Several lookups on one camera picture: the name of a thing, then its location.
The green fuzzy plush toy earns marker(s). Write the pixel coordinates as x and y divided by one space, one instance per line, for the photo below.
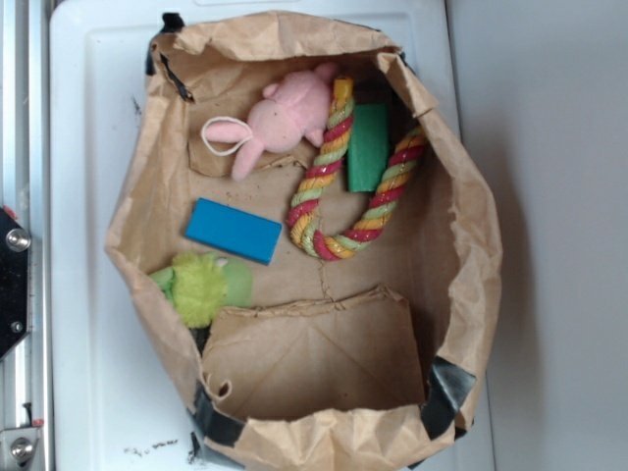
199 285

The multicolored twisted rope toy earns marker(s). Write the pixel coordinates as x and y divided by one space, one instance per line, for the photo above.
302 219

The aluminium frame rail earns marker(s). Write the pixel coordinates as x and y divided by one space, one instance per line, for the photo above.
27 428

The pink plush bunny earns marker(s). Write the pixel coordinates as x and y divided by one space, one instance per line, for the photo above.
292 109

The brown paper bag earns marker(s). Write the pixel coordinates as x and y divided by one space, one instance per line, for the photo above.
372 364

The blue wooden block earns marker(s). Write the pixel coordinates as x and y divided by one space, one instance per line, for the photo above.
234 231

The green wooden block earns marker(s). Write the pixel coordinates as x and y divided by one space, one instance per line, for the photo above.
368 149

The black metal bracket plate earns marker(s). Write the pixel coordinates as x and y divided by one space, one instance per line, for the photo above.
14 282

